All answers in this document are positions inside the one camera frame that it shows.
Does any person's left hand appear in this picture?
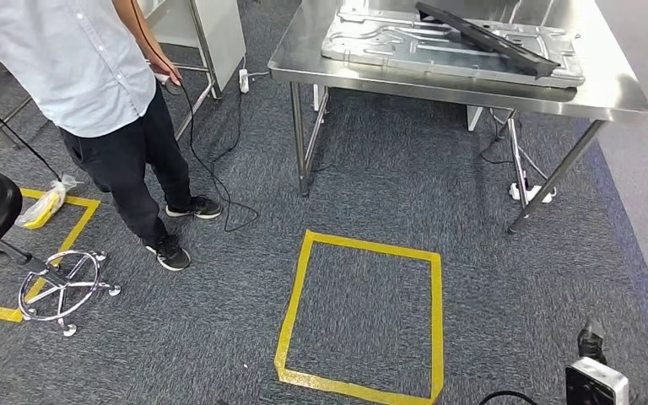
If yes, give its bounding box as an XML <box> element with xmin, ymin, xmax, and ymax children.
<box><xmin>153</xmin><ymin>57</ymin><xmax>184</xmax><ymax>86</ymax></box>

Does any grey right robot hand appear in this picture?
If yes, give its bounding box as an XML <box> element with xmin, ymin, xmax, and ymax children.
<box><xmin>576</xmin><ymin>319</ymin><xmax>608</xmax><ymax>365</ymax></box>

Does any white handheld controller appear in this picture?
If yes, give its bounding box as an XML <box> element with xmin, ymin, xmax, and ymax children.
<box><xmin>153</xmin><ymin>73</ymin><xmax>183</xmax><ymax>96</ymax></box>

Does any black plastic plate bracket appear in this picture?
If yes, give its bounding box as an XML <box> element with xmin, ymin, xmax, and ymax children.
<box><xmin>414</xmin><ymin>1</ymin><xmax>562</xmax><ymax>78</ymax></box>

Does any stainless steel workbench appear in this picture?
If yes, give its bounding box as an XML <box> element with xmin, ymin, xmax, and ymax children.
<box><xmin>267</xmin><ymin>0</ymin><xmax>648</xmax><ymax>236</ymax></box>

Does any steel table with white cabinet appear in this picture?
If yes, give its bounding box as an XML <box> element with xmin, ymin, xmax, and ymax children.
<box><xmin>133</xmin><ymin>0</ymin><xmax>247</xmax><ymax>142</ymax></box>

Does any person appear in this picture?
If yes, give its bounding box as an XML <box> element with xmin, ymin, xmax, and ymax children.
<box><xmin>0</xmin><ymin>0</ymin><xmax>224</xmax><ymax>273</ymax></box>

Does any clear plastic wrapped bundle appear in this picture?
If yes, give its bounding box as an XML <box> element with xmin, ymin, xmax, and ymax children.
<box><xmin>14</xmin><ymin>173</ymin><xmax>79</xmax><ymax>231</ymax></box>

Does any stamped sheet metal panel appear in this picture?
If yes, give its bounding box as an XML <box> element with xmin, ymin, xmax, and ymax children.
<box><xmin>321</xmin><ymin>4</ymin><xmax>586</xmax><ymax>89</ymax></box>

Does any yellow floor tape marking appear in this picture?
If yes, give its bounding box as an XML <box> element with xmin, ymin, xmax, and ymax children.
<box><xmin>273</xmin><ymin>229</ymin><xmax>446</xmax><ymax>405</ymax></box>

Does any black floor cable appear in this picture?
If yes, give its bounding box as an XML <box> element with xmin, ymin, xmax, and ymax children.
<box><xmin>178</xmin><ymin>84</ymin><xmax>261</xmax><ymax>235</ymax></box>
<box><xmin>479</xmin><ymin>109</ymin><xmax>519</xmax><ymax>166</ymax></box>
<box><xmin>209</xmin><ymin>90</ymin><xmax>246</xmax><ymax>166</ymax></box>

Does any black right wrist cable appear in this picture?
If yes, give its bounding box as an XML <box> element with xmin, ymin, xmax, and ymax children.
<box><xmin>478</xmin><ymin>390</ymin><xmax>541</xmax><ymax>405</ymax></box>

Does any black metal frame stand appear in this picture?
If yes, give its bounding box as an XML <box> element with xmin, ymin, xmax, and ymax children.
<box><xmin>0</xmin><ymin>52</ymin><xmax>63</xmax><ymax>183</ymax></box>

